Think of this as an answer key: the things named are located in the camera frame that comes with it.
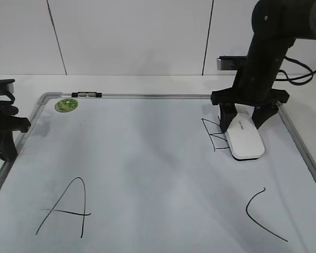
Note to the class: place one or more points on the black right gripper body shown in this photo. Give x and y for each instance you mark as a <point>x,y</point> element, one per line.
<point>249,89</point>

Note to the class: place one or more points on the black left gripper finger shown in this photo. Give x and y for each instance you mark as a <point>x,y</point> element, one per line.
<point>8,150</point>

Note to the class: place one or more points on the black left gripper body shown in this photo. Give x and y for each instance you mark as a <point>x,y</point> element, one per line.
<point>8,120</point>

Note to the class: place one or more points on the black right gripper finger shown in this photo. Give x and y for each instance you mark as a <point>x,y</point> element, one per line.
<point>263,113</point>
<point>227,113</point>

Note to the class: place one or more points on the white whiteboard eraser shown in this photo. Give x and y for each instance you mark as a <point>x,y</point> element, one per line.
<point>243,138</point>

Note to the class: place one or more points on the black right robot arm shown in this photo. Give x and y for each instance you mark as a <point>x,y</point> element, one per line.
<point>276,25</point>

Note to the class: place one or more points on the round green magnet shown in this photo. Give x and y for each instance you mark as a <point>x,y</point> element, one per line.
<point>66,105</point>

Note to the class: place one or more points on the black and silver marker clip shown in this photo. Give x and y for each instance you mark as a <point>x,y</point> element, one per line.
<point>86,95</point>

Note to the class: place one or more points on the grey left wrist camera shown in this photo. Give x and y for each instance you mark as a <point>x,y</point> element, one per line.
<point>6,86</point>

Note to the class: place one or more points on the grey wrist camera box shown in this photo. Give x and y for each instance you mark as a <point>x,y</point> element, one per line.
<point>230,63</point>

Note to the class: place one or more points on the white whiteboard with grey frame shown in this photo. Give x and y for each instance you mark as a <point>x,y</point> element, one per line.
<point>153,174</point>

